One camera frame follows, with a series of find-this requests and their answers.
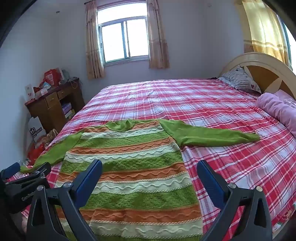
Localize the red gift bag on desk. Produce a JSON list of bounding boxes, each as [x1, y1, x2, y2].
[[44, 69, 61, 86]]

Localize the left beige window curtain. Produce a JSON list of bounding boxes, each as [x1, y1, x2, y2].
[[85, 1, 105, 80]]

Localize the beige window curtain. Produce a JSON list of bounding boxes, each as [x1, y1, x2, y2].
[[85, 1, 105, 80], [146, 0, 170, 69]]

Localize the red plastic bag on floor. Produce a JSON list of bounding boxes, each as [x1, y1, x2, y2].
[[27, 143, 45, 166]]

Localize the stacked boxes in desk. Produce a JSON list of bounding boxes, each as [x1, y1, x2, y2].
[[62, 103, 75, 120]]

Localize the white paper shopping bag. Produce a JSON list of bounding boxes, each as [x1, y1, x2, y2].
[[28, 117, 46, 143]]

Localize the white card on desk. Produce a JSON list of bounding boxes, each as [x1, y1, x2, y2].
[[25, 84, 35, 101]]

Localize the patterned bag on floor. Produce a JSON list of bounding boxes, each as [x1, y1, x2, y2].
[[34, 128, 58, 149]]

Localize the striped pillow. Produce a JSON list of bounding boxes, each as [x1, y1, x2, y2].
[[218, 65, 261, 94]]

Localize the wooden desk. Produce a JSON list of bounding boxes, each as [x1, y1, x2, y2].
[[25, 78, 85, 133]]

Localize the cream wooden headboard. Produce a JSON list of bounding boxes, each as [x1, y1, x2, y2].
[[221, 52, 296, 98]]

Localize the pink blanket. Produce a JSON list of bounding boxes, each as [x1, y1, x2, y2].
[[257, 90, 296, 137]]

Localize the window with frame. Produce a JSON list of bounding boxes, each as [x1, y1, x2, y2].
[[97, 1, 149, 66]]

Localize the green striped knit sweater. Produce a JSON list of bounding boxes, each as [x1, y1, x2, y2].
[[21, 119, 260, 240]]

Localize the right beige window curtain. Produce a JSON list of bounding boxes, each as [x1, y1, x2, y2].
[[146, 0, 170, 69]]

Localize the red plaid bed sheet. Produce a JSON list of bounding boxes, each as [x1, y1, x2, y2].
[[7, 78, 296, 241]]

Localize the yellow curtain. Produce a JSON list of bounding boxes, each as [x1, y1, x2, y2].
[[234, 1, 292, 68]]

